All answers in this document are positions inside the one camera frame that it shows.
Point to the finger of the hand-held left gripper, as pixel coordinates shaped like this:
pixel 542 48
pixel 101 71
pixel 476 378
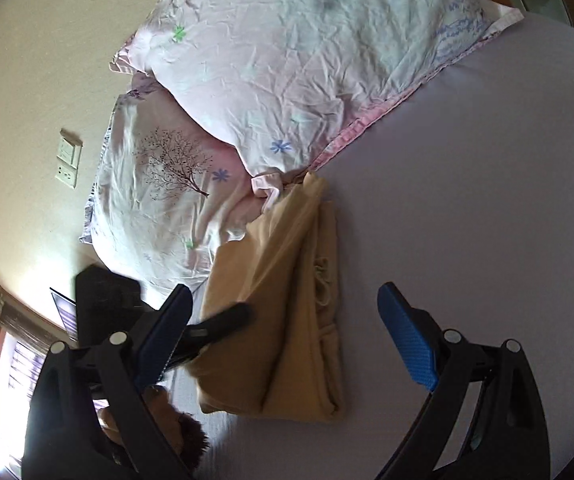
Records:
pixel 224 321

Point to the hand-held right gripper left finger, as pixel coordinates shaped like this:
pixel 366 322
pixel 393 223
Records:
pixel 163 342

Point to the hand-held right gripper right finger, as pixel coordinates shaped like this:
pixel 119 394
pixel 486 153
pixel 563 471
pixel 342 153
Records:
pixel 409 342

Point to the beige garment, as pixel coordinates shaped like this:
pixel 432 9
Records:
pixel 277 310

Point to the person's left hand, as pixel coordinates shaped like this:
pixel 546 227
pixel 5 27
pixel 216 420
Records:
pixel 163 405

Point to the tree print pink pillow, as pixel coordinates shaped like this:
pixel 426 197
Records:
pixel 167 195

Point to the window with curtain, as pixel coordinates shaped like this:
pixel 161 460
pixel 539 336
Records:
pixel 2 375

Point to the lavender bed sheet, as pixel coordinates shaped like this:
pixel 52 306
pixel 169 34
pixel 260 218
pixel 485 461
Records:
pixel 467 200

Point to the large floral pink pillow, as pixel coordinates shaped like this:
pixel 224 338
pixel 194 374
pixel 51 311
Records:
pixel 297 55

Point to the white wall socket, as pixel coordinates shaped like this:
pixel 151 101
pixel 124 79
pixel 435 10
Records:
pixel 66 174

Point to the white wall switch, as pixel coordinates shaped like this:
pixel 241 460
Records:
pixel 70 146

